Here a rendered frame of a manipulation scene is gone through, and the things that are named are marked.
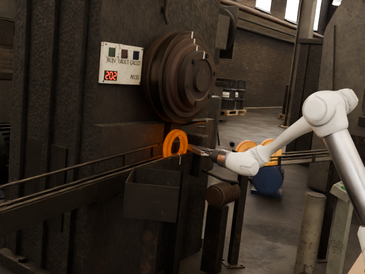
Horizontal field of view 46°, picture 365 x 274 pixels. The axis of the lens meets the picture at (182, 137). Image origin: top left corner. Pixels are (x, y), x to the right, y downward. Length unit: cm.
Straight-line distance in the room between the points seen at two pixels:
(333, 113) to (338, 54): 305
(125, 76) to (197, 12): 69
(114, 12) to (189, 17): 58
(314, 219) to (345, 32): 258
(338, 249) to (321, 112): 115
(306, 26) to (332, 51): 637
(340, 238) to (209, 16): 148
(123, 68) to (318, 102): 89
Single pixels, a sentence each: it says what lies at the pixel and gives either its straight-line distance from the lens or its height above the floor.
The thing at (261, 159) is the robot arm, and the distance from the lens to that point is 227.
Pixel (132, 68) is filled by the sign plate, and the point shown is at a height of 114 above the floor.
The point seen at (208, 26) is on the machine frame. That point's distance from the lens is 265.
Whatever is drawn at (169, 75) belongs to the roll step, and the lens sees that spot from 209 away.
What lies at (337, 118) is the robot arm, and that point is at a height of 103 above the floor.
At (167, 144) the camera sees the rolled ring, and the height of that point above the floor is 77.
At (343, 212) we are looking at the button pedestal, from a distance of 262.
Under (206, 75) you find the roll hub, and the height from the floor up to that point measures 114.
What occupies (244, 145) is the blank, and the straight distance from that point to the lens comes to 258.
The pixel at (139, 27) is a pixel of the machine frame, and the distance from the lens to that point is 216.
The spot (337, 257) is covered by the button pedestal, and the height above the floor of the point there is 19.
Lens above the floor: 115
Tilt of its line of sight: 9 degrees down
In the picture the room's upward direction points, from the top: 6 degrees clockwise
